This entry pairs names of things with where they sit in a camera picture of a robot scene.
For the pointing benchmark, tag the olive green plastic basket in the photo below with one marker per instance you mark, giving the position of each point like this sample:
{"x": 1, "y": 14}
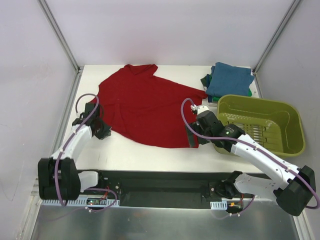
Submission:
{"x": 275, "y": 125}

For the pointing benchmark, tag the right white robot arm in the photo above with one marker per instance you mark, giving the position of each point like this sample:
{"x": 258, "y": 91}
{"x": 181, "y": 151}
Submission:
{"x": 290, "y": 186}

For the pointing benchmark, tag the aluminium frame post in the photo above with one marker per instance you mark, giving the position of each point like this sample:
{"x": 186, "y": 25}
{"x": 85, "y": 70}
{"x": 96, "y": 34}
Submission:
{"x": 59, "y": 34}
{"x": 277, "y": 34}

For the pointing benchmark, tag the red t shirt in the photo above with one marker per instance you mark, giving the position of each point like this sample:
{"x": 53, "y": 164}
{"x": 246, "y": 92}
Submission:
{"x": 146, "y": 108}

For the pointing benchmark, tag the left white cable duct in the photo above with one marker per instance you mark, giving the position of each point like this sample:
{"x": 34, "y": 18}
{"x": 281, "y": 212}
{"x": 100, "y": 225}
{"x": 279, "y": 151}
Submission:
{"x": 93, "y": 202}

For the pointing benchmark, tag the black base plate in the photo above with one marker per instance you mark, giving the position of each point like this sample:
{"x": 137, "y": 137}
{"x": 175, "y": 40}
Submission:
{"x": 161, "y": 189}

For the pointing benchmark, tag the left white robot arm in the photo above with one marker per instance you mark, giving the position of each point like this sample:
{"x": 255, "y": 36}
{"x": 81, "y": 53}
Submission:
{"x": 58, "y": 177}

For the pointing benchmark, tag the white cable duct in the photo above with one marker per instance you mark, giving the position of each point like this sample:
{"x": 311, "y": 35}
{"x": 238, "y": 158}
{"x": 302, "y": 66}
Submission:
{"x": 93, "y": 202}
{"x": 219, "y": 205}

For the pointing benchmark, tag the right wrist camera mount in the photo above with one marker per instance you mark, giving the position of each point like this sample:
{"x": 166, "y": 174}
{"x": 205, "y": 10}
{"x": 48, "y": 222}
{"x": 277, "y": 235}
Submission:
{"x": 198, "y": 109}

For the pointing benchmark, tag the left aluminium frame post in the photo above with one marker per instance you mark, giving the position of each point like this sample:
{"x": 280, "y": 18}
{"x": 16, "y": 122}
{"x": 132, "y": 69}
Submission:
{"x": 59, "y": 34}

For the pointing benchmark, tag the right white cable duct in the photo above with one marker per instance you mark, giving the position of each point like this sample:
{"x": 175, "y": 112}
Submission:
{"x": 219, "y": 205}

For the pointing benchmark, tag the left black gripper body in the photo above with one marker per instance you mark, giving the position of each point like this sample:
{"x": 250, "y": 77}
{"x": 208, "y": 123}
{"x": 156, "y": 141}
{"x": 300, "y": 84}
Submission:
{"x": 102, "y": 128}

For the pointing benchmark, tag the folded dark green t shirt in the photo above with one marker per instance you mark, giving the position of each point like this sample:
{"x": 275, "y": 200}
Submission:
{"x": 206, "y": 81}

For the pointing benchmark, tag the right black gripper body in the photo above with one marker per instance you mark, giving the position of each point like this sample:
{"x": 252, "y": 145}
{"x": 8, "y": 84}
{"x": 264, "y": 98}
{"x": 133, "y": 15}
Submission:
{"x": 194, "y": 133}

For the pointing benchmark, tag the folded blue t shirt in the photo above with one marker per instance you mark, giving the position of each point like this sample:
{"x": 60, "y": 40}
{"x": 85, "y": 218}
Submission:
{"x": 220, "y": 67}

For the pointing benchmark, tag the right aluminium frame post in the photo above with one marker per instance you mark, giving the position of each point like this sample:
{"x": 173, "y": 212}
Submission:
{"x": 277, "y": 34}

